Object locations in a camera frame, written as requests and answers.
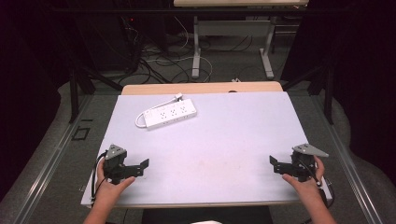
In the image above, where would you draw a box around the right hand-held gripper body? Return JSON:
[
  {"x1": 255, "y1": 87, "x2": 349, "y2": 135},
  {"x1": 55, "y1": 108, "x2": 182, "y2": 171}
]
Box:
[{"x1": 290, "y1": 143, "x2": 330, "y2": 183}]

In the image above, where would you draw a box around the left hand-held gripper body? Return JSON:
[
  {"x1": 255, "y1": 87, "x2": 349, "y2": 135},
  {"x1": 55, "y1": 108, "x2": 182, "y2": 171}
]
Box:
[{"x1": 103, "y1": 144, "x2": 129, "y2": 185}]

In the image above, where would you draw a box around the person's right hand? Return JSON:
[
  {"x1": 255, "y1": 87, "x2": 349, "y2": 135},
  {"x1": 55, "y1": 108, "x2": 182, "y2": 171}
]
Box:
[{"x1": 281, "y1": 154, "x2": 327, "y2": 203}]

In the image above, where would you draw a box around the person's left hand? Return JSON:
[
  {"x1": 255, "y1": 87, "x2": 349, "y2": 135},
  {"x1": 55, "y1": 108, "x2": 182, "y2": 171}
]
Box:
[{"x1": 95, "y1": 158, "x2": 136, "y2": 209}]

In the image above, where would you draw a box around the black floor hatch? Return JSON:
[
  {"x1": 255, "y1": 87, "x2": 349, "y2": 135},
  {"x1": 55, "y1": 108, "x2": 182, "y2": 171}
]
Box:
[{"x1": 71, "y1": 126, "x2": 92, "y2": 142}]

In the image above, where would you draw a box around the white power strip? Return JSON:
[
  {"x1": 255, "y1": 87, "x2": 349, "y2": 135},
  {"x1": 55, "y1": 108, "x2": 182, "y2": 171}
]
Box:
[{"x1": 143, "y1": 98, "x2": 198, "y2": 131}]

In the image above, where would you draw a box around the black metal stand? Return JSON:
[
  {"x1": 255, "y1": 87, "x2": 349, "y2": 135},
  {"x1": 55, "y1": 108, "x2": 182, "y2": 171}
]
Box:
[
  {"x1": 68, "y1": 65, "x2": 124, "y2": 124},
  {"x1": 281, "y1": 63, "x2": 336, "y2": 126}
]

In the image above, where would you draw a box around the person's dark clothing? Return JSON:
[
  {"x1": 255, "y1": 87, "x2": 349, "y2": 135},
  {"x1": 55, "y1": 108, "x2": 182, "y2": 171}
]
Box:
[{"x1": 141, "y1": 205, "x2": 275, "y2": 224}]

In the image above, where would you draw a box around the black equipment cabinet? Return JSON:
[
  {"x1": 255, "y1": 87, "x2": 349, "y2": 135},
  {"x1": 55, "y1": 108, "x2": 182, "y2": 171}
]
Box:
[{"x1": 74, "y1": 10, "x2": 142, "y2": 73}]

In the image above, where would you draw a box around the white-framed desk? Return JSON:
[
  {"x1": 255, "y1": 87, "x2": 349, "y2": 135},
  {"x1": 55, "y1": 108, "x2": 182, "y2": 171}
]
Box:
[{"x1": 173, "y1": 0, "x2": 310, "y2": 80}]

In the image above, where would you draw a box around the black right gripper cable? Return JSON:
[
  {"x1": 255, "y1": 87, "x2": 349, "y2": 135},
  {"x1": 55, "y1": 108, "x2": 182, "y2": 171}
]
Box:
[{"x1": 298, "y1": 160, "x2": 334, "y2": 209}]

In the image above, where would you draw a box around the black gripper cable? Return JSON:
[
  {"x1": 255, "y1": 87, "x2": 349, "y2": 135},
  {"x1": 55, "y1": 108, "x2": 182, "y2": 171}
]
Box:
[
  {"x1": 91, "y1": 151, "x2": 108, "y2": 201},
  {"x1": 298, "y1": 160, "x2": 334, "y2": 209}
]

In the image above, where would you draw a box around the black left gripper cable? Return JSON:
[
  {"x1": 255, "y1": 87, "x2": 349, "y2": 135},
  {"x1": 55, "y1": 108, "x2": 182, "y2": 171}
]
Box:
[{"x1": 91, "y1": 151, "x2": 108, "y2": 201}]

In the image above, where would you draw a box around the aluminium floor rail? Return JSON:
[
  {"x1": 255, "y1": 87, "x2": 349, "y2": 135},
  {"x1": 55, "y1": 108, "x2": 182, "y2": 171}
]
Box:
[
  {"x1": 11, "y1": 94, "x2": 94, "y2": 224},
  {"x1": 310, "y1": 92, "x2": 385, "y2": 224}
]

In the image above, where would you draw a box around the black floor cable bundle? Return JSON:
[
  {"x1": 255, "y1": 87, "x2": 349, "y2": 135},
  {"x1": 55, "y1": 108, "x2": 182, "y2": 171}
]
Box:
[{"x1": 118, "y1": 17, "x2": 194, "y2": 86}]

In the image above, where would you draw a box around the white floor cable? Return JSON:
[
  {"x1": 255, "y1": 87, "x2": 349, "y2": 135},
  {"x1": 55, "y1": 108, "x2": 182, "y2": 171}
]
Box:
[{"x1": 145, "y1": 16, "x2": 214, "y2": 84}]

